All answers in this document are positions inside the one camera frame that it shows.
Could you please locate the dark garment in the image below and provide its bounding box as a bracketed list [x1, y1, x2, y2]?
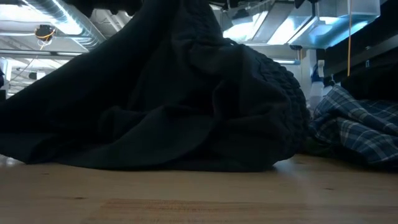
[0, 0, 312, 174]

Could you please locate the yellow hanging cable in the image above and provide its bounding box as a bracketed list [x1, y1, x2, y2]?
[346, 0, 354, 77]

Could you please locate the fluorescent light strip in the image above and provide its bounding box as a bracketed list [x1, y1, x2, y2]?
[273, 58, 301, 65]

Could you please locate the yellow black cord reel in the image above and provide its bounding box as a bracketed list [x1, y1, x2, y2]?
[34, 24, 57, 43]

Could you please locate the clear spray bottle blue nozzle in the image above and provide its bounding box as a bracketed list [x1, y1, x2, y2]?
[309, 58, 333, 110]

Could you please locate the blue plaid shirt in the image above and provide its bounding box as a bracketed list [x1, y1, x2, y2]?
[309, 84, 398, 166]

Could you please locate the silver ceiling duct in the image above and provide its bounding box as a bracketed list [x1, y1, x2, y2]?
[26, 0, 106, 47]

